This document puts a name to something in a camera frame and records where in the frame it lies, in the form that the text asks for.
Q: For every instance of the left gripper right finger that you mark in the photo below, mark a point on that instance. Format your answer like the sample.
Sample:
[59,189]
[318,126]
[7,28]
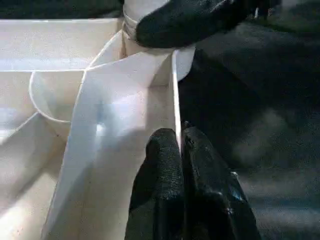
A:
[212,205]

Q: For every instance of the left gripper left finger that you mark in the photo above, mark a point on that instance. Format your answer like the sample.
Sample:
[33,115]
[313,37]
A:
[160,180]

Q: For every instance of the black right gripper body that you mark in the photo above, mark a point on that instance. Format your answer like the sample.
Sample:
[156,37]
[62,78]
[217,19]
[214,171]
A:
[263,6]

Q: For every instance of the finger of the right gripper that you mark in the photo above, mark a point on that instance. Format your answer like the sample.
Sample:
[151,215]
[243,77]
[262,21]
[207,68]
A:
[187,22]

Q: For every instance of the white plastic table leg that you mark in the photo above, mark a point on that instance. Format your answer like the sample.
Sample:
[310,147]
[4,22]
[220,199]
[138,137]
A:
[145,10]

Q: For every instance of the black glossy mat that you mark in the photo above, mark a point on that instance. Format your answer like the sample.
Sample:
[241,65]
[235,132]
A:
[275,100]

